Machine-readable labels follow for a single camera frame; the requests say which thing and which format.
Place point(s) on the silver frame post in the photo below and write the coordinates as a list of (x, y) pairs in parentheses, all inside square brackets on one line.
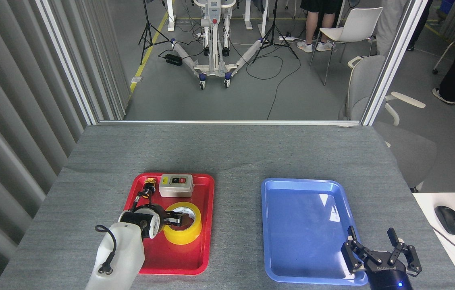
[(393, 60), (67, 60)]

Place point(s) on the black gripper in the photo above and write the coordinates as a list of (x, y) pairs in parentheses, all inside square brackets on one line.
[(163, 220), (388, 276)]

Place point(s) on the white desk leg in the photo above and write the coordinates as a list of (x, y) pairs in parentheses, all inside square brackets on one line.
[(170, 22), (247, 20)]

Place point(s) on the black tripod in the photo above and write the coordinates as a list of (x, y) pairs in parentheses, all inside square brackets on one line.
[(145, 16), (274, 20)]

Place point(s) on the blue plastic tray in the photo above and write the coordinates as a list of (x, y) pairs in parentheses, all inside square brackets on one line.
[(300, 225)]

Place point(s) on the small white floor plate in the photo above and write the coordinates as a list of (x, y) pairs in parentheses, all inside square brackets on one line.
[(137, 79)]

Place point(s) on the white plastic chair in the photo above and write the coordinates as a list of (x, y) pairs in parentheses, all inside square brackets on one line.
[(352, 24)]

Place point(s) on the grey office chair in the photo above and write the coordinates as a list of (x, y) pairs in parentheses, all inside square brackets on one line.
[(366, 88)]

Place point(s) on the grey pleated curtain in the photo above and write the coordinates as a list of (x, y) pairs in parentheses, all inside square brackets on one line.
[(9, 100)]

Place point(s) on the silver frame rail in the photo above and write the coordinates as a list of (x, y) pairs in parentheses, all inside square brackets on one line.
[(227, 122)]

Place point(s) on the white desk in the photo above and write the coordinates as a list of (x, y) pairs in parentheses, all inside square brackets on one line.
[(424, 213)]

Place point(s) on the white two-button switch box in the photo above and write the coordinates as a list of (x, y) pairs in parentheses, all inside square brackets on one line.
[(175, 190)]

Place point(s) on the white power strip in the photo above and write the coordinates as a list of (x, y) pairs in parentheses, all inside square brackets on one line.
[(287, 38)]

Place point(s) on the orange push button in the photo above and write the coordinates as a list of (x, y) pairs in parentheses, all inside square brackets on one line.
[(149, 180)]

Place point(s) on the black computer mouse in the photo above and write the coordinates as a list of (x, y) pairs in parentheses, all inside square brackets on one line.
[(449, 220)]

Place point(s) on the black power adapter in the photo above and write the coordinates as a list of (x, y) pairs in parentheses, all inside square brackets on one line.
[(173, 60)]

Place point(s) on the white wheeled stand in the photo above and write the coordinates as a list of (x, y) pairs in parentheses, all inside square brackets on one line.
[(213, 60)]

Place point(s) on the yellow tape roll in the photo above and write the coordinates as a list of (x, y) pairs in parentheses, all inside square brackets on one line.
[(187, 237)]

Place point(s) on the red plastic tray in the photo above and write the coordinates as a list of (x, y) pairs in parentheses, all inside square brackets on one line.
[(183, 259)]

